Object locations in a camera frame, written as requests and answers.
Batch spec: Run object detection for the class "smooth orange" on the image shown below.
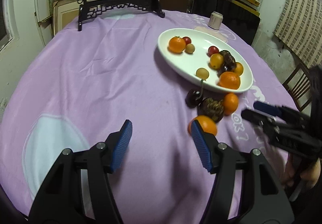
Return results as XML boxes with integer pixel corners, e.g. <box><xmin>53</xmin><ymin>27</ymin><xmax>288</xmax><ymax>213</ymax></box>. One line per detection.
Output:
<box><xmin>188</xmin><ymin>115</ymin><xmax>217</xmax><ymax>136</ymax></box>

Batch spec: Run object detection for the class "orange tangerine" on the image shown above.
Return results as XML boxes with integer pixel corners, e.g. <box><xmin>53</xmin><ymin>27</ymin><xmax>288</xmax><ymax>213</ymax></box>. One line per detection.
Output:
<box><xmin>223</xmin><ymin>93</ymin><xmax>238</xmax><ymax>115</ymax></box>

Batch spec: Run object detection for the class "large dried brown fruit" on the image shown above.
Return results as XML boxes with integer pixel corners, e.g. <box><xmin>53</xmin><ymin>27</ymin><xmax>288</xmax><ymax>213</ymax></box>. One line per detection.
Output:
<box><xmin>198</xmin><ymin>97</ymin><xmax>224</xmax><ymax>122</ymax></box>

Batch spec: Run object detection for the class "large wrinkled mandarin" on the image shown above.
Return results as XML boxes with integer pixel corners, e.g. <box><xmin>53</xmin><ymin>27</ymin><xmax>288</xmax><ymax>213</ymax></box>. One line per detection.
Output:
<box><xmin>218</xmin><ymin>71</ymin><xmax>241</xmax><ymax>90</ymax></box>

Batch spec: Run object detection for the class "dark cherry with stem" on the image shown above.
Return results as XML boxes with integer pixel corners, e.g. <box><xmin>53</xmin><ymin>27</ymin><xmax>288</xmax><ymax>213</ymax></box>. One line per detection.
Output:
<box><xmin>185</xmin><ymin>79</ymin><xmax>204</xmax><ymax>108</ymax></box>

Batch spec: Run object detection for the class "dark purple plum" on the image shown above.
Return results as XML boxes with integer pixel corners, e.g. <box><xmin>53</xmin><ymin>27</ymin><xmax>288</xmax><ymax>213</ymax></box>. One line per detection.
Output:
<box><xmin>218</xmin><ymin>64</ymin><xmax>233</xmax><ymax>77</ymax></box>

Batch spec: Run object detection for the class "dark round chestnut fruit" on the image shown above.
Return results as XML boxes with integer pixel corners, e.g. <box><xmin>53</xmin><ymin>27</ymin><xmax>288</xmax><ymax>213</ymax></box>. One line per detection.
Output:
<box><xmin>223</xmin><ymin>53</ymin><xmax>236</xmax><ymax>70</ymax></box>

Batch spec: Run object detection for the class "brown wrinkled passion fruit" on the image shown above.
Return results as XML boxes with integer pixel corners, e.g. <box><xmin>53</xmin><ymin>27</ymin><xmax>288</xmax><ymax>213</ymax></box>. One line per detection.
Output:
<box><xmin>219</xmin><ymin>50</ymin><xmax>230</xmax><ymax>57</ymax></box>

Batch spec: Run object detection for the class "yellow orange kumquat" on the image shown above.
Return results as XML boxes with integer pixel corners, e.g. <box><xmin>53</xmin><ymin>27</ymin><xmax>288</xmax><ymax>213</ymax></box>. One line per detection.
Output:
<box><xmin>210</xmin><ymin>53</ymin><xmax>224</xmax><ymax>70</ymax></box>

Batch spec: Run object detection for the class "red cherry tomato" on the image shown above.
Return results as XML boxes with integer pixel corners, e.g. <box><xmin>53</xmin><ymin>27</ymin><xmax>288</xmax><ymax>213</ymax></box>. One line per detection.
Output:
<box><xmin>207</xmin><ymin>46</ymin><xmax>219</xmax><ymax>57</ymax></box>
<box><xmin>182</xmin><ymin>36</ymin><xmax>192</xmax><ymax>45</ymax></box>

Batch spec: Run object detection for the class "small orange with stem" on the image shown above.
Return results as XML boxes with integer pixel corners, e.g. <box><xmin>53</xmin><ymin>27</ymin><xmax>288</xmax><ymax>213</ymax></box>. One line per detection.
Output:
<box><xmin>168</xmin><ymin>36</ymin><xmax>186</xmax><ymax>54</ymax></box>

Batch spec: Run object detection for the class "pale yellow longan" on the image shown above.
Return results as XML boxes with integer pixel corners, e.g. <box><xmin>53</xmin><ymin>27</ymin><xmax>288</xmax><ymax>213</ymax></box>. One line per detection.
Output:
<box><xmin>185</xmin><ymin>44</ymin><xmax>195</xmax><ymax>54</ymax></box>

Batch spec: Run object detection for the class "right hand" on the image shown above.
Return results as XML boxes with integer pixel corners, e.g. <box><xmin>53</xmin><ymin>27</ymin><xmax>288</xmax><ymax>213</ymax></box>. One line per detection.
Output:
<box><xmin>280</xmin><ymin>153</ymin><xmax>321</xmax><ymax>189</ymax></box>

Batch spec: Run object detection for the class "wooden chair right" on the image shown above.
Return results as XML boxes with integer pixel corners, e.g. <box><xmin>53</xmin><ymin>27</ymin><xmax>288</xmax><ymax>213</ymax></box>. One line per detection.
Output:
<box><xmin>282</xmin><ymin>63</ymin><xmax>311</xmax><ymax>112</ymax></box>

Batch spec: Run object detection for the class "purple tablecloth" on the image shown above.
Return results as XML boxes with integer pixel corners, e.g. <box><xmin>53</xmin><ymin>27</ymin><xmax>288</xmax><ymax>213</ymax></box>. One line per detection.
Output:
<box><xmin>0</xmin><ymin>9</ymin><xmax>293</xmax><ymax>222</ymax></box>

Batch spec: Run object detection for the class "white oval plate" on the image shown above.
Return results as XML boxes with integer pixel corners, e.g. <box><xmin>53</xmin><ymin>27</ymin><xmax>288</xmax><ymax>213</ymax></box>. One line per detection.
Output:
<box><xmin>158</xmin><ymin>28</ymin><xmax>254</xmax><ymax>94</ymax></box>

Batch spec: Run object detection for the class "black cabinet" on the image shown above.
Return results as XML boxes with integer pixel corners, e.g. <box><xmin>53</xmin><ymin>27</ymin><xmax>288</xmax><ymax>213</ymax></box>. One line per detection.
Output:
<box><xmin>192</xmin><ymin>0</ymin><xmax>260</xmax><ymax>45</ymax></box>

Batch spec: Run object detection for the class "small beige can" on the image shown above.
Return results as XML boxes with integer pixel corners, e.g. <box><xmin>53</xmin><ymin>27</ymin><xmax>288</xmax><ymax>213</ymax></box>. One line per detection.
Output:
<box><xmin>208</xmin><ymin>11</ymin><xmax>223</xmax><ymax>30</ymax></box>

